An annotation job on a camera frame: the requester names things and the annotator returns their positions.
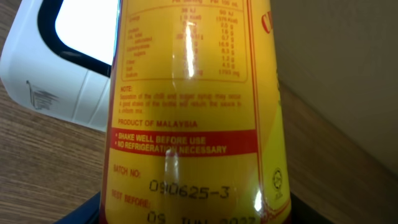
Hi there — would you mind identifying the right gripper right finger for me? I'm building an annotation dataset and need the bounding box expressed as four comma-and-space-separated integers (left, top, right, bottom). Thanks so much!
290, 193, 332, 224

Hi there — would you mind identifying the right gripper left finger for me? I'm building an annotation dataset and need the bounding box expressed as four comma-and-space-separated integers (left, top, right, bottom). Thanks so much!
55, 192, 101, 224

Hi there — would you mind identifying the yellow red sauce bottle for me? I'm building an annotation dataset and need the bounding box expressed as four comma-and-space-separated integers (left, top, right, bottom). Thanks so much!
99, 0, 292, 224

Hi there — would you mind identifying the white barcode scanner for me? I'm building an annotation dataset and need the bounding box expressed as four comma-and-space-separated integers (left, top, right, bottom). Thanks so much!
1, 0, 119, 132

